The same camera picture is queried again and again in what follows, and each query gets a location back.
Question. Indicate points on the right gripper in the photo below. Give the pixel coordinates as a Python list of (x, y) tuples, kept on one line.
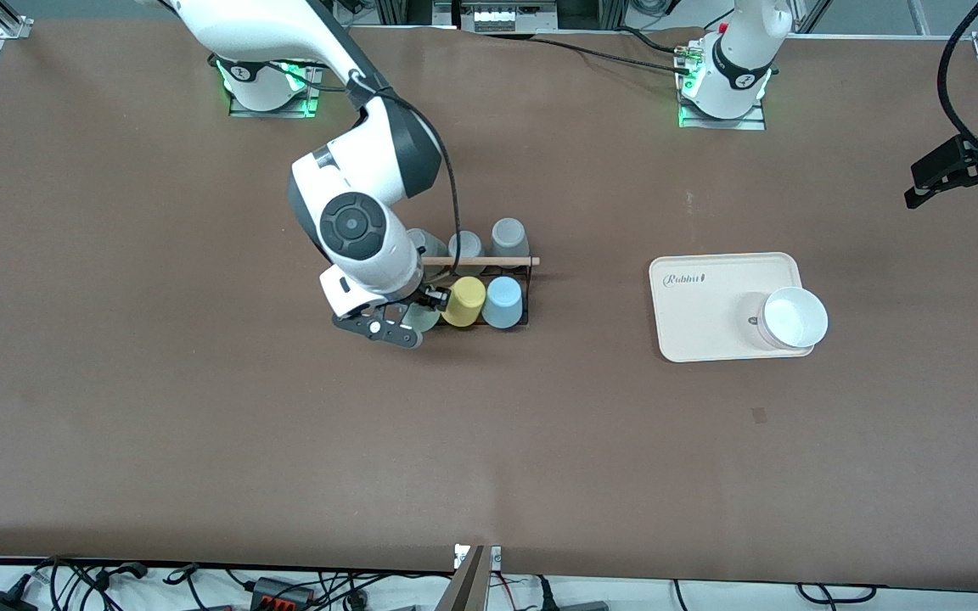
[(422, 296)]

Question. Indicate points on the pale green cup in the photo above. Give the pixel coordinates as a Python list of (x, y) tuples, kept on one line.
[(423, 320)]

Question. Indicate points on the light blue cup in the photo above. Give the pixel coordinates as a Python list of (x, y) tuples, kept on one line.
[(504, 304)]

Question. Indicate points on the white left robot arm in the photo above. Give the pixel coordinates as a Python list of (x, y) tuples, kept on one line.
[(735, 59)]

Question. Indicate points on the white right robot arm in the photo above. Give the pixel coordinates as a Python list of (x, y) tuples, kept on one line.
[(362, 170)]

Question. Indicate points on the yellow cup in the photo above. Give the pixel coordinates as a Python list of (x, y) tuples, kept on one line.
[(465, 304)]

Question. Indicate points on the grey cup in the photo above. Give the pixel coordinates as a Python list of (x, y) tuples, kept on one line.
[(434, 246), (470, 246), (508, 233)]

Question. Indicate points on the white bowl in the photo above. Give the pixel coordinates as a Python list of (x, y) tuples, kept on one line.
[(795, 318)]

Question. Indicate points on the beige rectangular tray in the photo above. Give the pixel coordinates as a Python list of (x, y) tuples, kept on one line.
[(710, 322)]

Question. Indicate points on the black box orange connectors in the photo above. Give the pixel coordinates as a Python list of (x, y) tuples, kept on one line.
[(272, 587)]

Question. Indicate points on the black plug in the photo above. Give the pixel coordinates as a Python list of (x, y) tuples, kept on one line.
[(547, 594)]

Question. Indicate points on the white power strip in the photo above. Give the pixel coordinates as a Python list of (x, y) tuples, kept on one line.
[(497, 17)]

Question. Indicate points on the black power adapter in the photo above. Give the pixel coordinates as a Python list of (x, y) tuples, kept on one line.
[(1, 603)]

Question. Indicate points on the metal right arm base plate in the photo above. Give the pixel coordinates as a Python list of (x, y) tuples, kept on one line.
[(277, 112)]

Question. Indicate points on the white mounting bracket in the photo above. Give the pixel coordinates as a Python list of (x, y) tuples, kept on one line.
[(496, 557)]

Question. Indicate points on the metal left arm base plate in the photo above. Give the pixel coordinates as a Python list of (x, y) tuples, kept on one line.
[(722, 124)]

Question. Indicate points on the grey wedge post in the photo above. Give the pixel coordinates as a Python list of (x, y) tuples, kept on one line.
[(465, 590)]

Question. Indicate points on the dark aluminium frame post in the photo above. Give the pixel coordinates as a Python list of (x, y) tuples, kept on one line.
[(404, 10), (591, 10)]

